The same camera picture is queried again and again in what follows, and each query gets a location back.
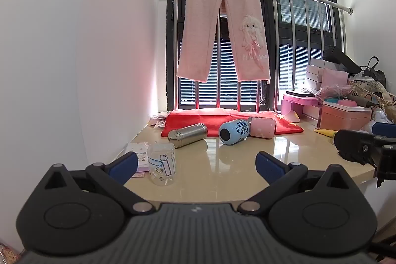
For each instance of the cream printed tote bag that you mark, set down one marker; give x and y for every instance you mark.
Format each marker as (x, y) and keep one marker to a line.
(371, 94)

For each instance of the printed snack packet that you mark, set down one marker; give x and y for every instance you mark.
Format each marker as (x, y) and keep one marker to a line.
(7, 253)

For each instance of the yellow cone object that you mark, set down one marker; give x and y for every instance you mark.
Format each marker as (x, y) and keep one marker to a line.
(324, 131)

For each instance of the clear cartoon print cup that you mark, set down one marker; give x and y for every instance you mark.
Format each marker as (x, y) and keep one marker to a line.
(161, 163)

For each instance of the tall pink box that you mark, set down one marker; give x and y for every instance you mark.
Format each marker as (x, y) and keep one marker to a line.
(334, 78)

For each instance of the white box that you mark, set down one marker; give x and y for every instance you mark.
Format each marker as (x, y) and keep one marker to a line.
(311, 115)

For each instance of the red cloth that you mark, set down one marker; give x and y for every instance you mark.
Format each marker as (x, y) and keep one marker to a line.
(185, 118)

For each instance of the black folded bag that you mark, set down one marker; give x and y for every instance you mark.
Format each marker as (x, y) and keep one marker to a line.
(338, 58)

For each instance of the black handbag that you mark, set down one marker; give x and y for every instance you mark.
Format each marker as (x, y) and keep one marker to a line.
(376, 73)

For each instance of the white curved card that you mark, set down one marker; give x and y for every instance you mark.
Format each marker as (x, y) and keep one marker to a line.
(292, 116)

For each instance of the stainless steel cup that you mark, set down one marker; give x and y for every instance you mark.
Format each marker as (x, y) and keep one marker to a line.
(188, 134)

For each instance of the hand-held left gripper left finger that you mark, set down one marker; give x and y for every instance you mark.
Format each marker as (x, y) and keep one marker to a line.
(123, 168)

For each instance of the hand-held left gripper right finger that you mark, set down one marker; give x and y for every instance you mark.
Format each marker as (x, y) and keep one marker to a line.
(269, 168)

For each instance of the sticker sheet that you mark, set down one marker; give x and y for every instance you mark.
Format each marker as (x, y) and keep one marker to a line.
(137, 155)

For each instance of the low pink box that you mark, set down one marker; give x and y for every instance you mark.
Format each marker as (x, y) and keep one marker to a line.
(294, 104)

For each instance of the pink pants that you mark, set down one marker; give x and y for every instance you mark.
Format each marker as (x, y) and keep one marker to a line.
(198, 35)

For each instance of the loose paper packets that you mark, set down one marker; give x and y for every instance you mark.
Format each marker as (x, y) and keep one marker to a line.
(157, 121)

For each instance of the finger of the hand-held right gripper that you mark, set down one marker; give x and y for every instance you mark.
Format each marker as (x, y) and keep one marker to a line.
(385, 128)
(349, 143)

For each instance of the large pink lidded box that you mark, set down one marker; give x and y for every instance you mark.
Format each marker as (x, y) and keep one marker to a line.
(343, 118)

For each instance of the white toy figure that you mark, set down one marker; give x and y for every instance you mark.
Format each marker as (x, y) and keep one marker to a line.
(376, 118)

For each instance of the pink cup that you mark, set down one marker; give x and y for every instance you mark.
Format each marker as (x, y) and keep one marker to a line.
(263, 128)

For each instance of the blue printed cup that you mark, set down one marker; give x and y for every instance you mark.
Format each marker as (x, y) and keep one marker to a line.
(233, 132)

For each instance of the flat black device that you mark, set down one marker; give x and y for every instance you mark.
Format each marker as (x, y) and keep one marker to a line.
(300, 94)

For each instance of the stack of white boxes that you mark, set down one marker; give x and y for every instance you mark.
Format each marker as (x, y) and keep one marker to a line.
(314, 75)

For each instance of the pink wrapped bouquet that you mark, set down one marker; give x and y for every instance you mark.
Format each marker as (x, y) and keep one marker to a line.
(334, 92)

